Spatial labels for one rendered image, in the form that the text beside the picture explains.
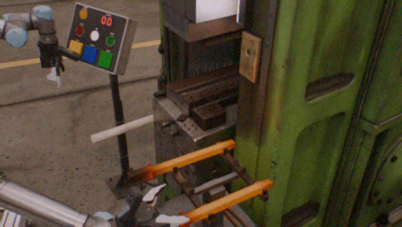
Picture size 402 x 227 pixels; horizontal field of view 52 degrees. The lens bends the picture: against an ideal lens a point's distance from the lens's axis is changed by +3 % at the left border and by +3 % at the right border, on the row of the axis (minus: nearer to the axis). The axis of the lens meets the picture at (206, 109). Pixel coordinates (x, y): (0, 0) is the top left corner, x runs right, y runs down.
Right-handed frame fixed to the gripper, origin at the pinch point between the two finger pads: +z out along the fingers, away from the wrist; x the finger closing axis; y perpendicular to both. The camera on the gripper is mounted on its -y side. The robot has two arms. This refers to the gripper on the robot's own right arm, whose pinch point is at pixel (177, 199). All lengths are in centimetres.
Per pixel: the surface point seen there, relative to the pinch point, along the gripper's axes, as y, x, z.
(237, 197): 9.1, 0.8, 21.0
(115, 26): -9, -106, 20
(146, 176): 10.8, -23.9, -0.4
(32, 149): 106, -183, -25
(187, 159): 9.1, -22.8, 15.1
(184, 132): 16, -46, 26
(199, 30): -25, -52, 37
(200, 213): 9.1, 0.9, 7.3
